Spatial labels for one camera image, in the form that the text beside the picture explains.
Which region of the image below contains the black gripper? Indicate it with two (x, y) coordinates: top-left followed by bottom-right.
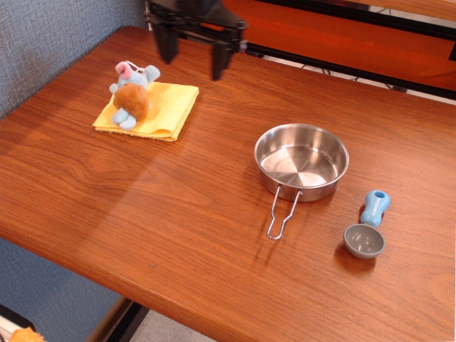
(147, 1), (247, 81)

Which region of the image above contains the blue and brown plush toy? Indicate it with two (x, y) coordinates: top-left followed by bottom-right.
(109, 61), (161, 130)

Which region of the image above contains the folded yellow towel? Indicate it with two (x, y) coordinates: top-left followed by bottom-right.
(93, 82), (199, 141)

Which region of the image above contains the stainless steel pan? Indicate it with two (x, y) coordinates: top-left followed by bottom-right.
(254, 123), (350, 240)

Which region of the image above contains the orange fuzzy object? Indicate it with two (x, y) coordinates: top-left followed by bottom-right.
(9, 328), (45, 342)

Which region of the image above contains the orange panel black frame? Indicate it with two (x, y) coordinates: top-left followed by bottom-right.
(222, 1), (455, 99)

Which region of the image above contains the blue handled grey scoop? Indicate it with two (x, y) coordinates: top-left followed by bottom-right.
(343, 190), (390, 259)

